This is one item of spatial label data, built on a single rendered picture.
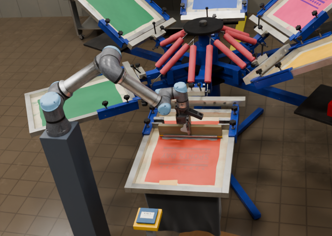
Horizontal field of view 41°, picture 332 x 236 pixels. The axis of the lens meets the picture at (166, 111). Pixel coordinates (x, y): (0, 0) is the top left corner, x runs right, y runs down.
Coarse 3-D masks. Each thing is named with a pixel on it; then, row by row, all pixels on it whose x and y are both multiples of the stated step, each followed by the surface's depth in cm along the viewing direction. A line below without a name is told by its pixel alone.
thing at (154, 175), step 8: (160, 144) 281; (168, 144) 280; (176, 144) 279; (184, 144) 279; (160, 152) 275; (152, 160) 270; (152, 168) 263; (152, 176) 258; (160, 176) 257; (168, 176) 256; (176, 176) 255
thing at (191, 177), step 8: (192, 144) 278; (200, 144) 277; (208, 144) 276; (216, 144) 275; (216, 152) 268; (216, 160) 262; (208, 168) 258; (184, 176) 254; (192, 176) 254; (200, 176) 253; (208, 176) 252; (192, 184) 248; (200, 184) 248; (208, 184) 247
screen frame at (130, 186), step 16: (208, 112) 299; (224, 112) 296; (144, 144) 277; (128, 176) 255; (224, 176) 245; (144, 192) 247; (160, 192) 244; (176, 192) 242; (192, 192) 239; (208, 192) 237; (224, 192) 235
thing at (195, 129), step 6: (162, 126) 281; (168, 126) 280; (174, 126) 280; (180, 126) 279; (192, 126) 277; (198, 126) 276; (204, 126) 275; (210, 126) 275; (216, 126) 274; (162, 132) 284; (168, 132) 283; (174, 132) 282; (180, 132) 281; (192, 132) 279; (198, 132) 278; (204, 132) 278; (210, 132) 277; (216, 132) 276
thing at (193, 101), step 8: (192, 96) 307; (200, 96) 306; (208, 96) 305; (216, 96) 304; (224, 96) 303; (232, 96) 301; (240, 96) 300; (192, 104) 306; (200, 104) 305; (208, 104) 303; (216, 104) 302; (224, 104) 301; (232, 104) 300; (240, 104) 298
